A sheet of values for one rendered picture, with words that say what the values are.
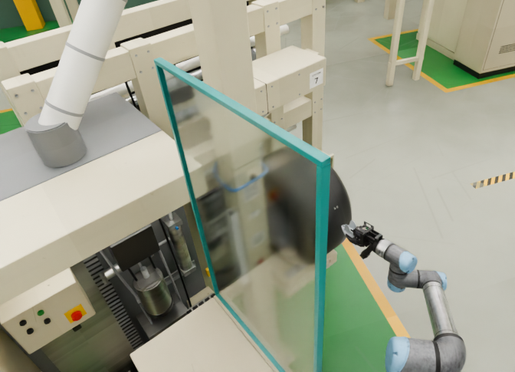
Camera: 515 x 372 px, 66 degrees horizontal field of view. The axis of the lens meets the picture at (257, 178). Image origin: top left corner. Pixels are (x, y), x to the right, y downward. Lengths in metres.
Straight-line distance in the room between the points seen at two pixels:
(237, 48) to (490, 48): 4.97
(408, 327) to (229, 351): 1.80
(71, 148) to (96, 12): 0.45
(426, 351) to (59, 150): 1.34
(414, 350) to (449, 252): 2.17
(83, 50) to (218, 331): 1.04
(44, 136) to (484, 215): 3.43
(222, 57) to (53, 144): 0.62
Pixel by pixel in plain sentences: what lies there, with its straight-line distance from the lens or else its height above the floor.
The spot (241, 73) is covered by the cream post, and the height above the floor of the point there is 2.02.
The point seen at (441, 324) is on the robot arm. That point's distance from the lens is 1.56.
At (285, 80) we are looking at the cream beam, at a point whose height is 1.76.
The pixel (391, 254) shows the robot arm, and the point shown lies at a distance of 1.67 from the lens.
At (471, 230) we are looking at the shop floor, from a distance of 3.76.
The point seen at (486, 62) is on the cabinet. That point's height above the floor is 0.23.
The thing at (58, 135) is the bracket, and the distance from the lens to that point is 1.44.
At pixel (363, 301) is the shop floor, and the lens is 3.10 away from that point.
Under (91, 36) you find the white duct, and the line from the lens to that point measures 1.39.
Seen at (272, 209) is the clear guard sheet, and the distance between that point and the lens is 0.79.
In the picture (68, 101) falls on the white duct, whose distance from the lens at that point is 1.42.
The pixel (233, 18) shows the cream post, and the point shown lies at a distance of 1.27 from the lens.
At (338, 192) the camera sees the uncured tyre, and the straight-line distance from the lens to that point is 1.81.
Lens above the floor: 2.57
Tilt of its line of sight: 40 degrees down
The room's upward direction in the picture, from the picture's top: 6 degrees counter-clockwise
